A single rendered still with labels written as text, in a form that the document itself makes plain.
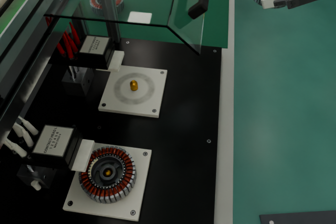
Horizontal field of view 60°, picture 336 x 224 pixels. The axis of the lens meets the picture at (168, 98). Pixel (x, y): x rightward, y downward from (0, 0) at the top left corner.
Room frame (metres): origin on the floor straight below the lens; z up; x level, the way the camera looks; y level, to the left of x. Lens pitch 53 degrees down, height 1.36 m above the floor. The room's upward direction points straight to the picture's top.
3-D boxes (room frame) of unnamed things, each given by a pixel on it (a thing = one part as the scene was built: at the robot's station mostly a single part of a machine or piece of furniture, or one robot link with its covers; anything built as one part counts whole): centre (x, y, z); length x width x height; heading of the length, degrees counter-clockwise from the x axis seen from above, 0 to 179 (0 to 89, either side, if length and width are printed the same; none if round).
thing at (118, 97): (0.47, 0.09, 0.78); 0.15 x 0.15 x 0.01; 82
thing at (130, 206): (0.23, 0.12, 0.78); 0.15 x 0.15 x 0.01; 82
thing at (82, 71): (0.49, 0.23, 0.80); 0.08 x 0.05 x 0.06; 172
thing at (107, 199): (0.23, 0.12, 0.80); 0.11 x 0.11 x 0.04
